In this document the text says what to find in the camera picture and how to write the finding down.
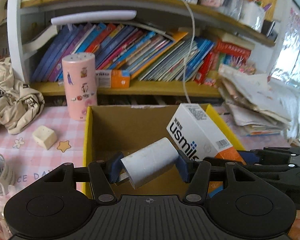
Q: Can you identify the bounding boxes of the white plastic pen container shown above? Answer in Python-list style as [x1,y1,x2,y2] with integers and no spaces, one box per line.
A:
[241,0,266,32]

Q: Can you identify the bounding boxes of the row of colourful books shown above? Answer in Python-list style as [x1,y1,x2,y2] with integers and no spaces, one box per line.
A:
[31,23,255,84]

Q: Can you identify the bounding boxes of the pink cylinder with stickers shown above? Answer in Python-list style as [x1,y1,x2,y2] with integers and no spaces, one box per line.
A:
[62,53,98,121]

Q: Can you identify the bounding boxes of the orange and white toothpaste box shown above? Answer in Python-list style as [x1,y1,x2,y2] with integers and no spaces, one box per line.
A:
[95,69,131,89]

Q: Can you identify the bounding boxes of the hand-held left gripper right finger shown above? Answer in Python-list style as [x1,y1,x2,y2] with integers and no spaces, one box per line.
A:
[177,149,259,203]

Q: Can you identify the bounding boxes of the beige printed cloth bag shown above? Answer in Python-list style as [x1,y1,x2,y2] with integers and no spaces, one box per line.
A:
[0,57,45,135]

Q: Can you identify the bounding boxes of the white bar desk lamp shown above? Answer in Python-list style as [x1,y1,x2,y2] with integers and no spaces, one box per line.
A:
[51,10,137,26]

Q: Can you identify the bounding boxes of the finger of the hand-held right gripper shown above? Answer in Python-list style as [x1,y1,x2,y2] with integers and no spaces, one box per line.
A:
[205,156,300,182]
[237,147,300,165]

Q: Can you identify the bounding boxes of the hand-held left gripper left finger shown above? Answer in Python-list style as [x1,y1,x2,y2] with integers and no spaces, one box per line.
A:
[44,152,125,203]

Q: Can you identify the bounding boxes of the yellow-rimmed cardboard box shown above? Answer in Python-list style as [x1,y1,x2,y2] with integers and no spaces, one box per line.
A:
[82,104,247,201]

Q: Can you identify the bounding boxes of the white charging cable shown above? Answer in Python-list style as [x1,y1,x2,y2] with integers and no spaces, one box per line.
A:
[183,1,196,104]

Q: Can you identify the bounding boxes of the small black stand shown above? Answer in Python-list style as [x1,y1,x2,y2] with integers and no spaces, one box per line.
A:
[262,19,277,41]

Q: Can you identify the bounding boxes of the stack of loose papers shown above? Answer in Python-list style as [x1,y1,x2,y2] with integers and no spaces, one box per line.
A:
[219,64,293,137]

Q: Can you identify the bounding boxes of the white cube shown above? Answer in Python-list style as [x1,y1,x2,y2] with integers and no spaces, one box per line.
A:
[32,125,58,150]

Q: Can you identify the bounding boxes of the wooden bookshelf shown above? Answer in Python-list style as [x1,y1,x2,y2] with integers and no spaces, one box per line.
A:
[7,0,290,98]

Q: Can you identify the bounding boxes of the small grey toy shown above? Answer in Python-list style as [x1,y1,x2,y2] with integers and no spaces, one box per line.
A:
[0,153,13,196]

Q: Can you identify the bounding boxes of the shiny translucent curtain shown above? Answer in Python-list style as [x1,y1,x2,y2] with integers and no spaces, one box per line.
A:
[271,5,300,145]

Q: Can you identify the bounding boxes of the white carton with orange end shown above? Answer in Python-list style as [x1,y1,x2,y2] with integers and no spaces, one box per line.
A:
[166,103,247,198]

